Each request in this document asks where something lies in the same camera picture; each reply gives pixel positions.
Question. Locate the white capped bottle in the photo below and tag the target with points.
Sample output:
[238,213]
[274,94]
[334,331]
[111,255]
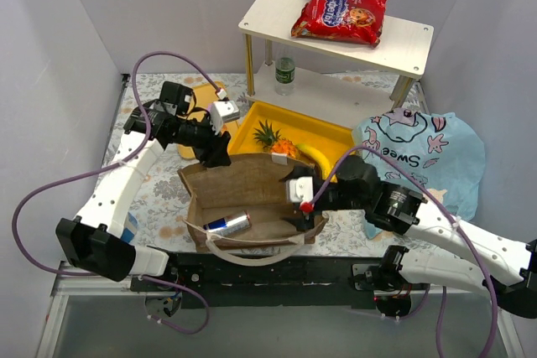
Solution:
[285,75]

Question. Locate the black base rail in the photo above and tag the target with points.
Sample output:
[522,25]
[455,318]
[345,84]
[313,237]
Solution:
[296,281]

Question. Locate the floral table mat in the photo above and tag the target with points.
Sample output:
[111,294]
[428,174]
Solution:
[162,201]

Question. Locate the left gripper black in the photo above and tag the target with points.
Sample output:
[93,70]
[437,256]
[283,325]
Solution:
[211,145]

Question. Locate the red candy bag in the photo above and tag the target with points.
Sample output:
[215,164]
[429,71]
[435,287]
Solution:
[349,21]

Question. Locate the blue white packet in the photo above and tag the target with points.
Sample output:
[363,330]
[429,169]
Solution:
[130,228]

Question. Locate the toy pineapple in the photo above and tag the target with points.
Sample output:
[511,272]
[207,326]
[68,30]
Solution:
[273,142]

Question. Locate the flat yellow tray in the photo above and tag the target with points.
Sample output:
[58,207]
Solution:
[205,95]

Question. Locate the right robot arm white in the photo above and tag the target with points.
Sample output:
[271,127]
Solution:
[482,262]

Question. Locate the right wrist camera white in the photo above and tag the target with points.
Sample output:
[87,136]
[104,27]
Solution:
[300,193]

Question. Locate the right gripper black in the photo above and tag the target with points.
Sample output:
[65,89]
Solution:
[333,197]

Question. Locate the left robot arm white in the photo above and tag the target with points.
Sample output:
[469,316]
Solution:
[98,239]

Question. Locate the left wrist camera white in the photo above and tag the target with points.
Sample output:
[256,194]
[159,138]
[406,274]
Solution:
[222,111]

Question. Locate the deep yellow bin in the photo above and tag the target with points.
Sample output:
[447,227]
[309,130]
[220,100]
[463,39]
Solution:
[330,139]

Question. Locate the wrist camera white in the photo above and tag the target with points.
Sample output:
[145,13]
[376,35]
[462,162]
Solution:
[300,193]
[222,111]

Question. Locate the blue plastic grocery bag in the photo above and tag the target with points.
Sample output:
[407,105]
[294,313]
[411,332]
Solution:
[441,152]

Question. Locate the brown paper bag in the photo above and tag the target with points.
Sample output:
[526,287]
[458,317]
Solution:
[251,184]

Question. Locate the yellow banana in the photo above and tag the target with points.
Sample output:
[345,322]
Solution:
[318,157]

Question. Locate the blue silver can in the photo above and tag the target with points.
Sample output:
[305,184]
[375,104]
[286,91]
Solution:
[228,225]

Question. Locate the white two-tier shelf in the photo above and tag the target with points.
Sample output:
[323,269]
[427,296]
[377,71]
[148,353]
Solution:
[404,50]

